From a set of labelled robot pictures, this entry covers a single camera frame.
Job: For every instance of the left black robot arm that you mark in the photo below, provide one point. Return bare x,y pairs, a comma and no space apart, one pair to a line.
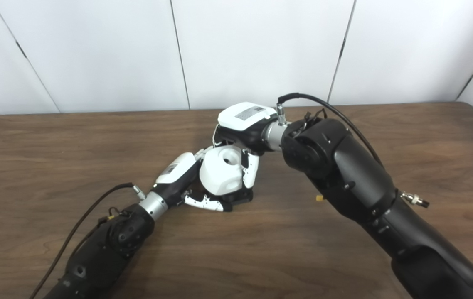
107,253

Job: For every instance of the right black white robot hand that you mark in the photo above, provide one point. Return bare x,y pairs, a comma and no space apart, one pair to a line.
245,120

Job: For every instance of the black plastic holder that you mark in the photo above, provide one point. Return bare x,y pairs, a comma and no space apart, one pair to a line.
242,197

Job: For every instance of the round white plastic piece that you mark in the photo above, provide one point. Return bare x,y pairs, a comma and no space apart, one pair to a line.
220,174

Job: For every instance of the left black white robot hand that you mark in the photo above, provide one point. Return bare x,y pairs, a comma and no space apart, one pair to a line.
176,174

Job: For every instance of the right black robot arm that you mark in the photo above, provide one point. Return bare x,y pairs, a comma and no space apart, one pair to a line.
357,178

